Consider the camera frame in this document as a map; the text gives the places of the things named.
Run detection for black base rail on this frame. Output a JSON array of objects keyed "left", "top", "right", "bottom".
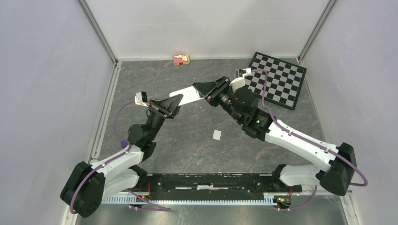
[{"left": 130, "top": 173, "right": 303, "bottom": 201}]

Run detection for black white chessboard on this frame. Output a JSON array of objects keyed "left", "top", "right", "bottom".
[{"left": 245, "top": 52, "right": 307, "bottom": 110}]

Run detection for small white battery cover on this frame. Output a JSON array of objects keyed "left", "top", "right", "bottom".
[{"left": 212, "top": 130, "right": 222, "bottom": 141}]

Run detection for white remote red buttons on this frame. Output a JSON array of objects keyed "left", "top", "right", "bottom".
[{"left": 169, "top": 86, "right": 204, "bottom": 106}]

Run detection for purple block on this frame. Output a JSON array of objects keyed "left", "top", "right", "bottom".
[{"left": 120, "top": 140, "right": 130, "bottom": 149}]

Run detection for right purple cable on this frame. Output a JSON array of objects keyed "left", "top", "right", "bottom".
[{"left": 250, "top": 68, "right": 369, "bottom": 212}]

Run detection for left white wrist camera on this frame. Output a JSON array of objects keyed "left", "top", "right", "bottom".
[{"left": 134, "top": 91, "right": 149, "bottom": 107}]

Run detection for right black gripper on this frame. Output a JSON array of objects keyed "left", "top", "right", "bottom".
[{"left": 192, "top": 75, "right": 243, "bottom": 124}]

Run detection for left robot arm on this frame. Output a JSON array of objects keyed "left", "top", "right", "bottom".
[{"left": 60, "top": 91, "right": 184, "bottom": 218}]

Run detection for red yellow small box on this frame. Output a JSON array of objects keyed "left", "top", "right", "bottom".
[{"left": 172, "top": 53, "right": 190, "bottom": 66}]

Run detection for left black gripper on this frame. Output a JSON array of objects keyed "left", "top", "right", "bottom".
[{"left": 145, "top": 94, "right": 185, "bottom": 141}]

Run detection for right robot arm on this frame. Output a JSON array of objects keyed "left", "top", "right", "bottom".
[{"left": 193, "top": 77, "right": 356, "bottom": 196}]

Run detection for white cable duct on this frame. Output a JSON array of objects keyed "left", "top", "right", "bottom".
[{"left": 102, "top": 192, "right": 290, "bottom": 206}]

